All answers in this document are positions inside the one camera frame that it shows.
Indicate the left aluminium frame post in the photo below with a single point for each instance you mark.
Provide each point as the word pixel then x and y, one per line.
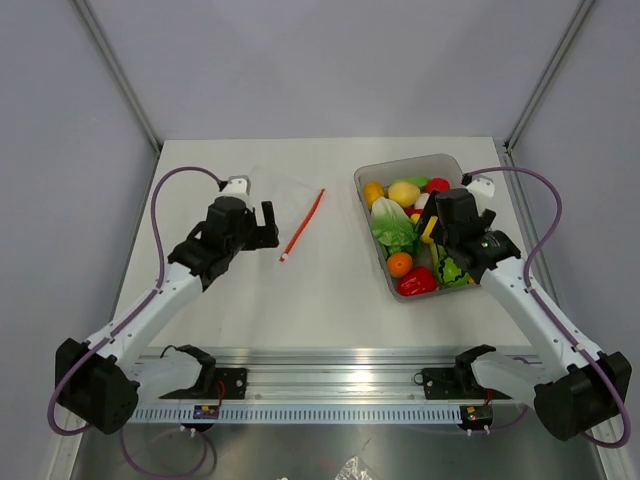
pixel 119 76

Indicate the toy green cucumber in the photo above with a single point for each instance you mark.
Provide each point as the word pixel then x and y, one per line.
pixel 418 181

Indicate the toy yellow potato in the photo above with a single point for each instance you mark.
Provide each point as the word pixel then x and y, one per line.
pixel 372 191

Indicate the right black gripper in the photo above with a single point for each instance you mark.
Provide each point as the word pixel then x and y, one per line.
pixel 432 209

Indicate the toy red bell pepper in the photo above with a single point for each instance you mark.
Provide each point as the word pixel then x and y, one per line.
pixel 418 281

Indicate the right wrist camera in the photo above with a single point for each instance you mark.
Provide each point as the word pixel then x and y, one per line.
pixel 479 185

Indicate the toy yellow lemon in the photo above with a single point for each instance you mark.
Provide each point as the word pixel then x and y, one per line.
pixel 403 193

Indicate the aluminium mounting rail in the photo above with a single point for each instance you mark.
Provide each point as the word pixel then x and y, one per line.
pixel 330 376

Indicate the aluminium frame post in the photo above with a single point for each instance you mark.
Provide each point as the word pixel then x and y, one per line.
pixel 551 69
pixel 119 76

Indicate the toy green watermelon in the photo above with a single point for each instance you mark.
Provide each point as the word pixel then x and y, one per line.
pixel 448 274

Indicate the grey plastic food bin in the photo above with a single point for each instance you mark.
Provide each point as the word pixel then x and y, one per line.
pixel 433 165

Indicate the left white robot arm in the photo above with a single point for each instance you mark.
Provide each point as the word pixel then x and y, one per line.
pixel 92 378

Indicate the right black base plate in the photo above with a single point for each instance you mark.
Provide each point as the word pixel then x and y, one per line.
pixel 446 383

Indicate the clear zip top bag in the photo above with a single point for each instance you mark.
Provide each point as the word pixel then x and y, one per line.
pixel 294 204

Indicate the toy napa cabbage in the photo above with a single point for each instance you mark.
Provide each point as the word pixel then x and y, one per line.
pixel 393 229

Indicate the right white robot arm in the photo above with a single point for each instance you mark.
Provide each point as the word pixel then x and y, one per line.
pixel 579 386

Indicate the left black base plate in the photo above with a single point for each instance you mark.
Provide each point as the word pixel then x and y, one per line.
pixel 220 382

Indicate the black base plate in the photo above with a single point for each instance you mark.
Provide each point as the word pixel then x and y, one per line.
pixel 446 383
pixel 220 382

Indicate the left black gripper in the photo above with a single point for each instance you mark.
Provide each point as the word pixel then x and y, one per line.
pixel 262 236

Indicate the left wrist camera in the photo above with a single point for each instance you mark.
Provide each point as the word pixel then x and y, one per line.
pixel 238 187

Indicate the crumpled clear plastic wrap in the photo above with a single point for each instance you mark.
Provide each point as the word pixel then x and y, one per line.
pixel 355 468

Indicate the white slotted cable duct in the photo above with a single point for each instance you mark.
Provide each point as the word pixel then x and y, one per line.
pixel 438 414

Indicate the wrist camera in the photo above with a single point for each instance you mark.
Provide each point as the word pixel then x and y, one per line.
pixel 479 185
pixel 238 187

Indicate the right aluminium frame post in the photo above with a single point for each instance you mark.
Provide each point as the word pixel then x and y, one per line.
pixel 551 69

